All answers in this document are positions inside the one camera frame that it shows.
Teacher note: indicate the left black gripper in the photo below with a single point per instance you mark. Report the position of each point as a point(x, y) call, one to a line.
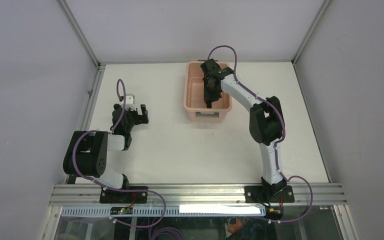
point(139, 118)

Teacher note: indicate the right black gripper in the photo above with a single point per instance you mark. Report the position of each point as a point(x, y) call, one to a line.
point(207, 95)

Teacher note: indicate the orange object under table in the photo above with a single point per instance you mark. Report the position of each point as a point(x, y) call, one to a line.
point(234, 224)

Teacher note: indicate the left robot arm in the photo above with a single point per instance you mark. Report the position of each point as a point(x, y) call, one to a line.
point(86, 155)

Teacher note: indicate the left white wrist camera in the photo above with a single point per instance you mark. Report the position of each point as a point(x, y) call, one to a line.
point(129, 101)

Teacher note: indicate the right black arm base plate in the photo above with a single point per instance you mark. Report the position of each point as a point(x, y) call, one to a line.
point(260, 194)

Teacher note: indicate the yellow black screwdriver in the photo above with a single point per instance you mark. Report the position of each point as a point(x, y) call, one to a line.
point(209, 104)

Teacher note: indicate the white slotted cable duct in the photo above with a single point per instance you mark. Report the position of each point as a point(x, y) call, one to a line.
point(183, 210)

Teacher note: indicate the aluminium mounting rail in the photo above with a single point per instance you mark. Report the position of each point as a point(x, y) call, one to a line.
point(321, 194)

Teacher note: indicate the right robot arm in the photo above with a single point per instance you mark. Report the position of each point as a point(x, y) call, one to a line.
point(266, 124)

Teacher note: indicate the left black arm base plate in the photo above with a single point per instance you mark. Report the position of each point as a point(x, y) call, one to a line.
point(138, 196)

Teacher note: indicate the pink plastic bin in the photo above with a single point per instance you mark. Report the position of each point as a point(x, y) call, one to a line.
point(193, 100)

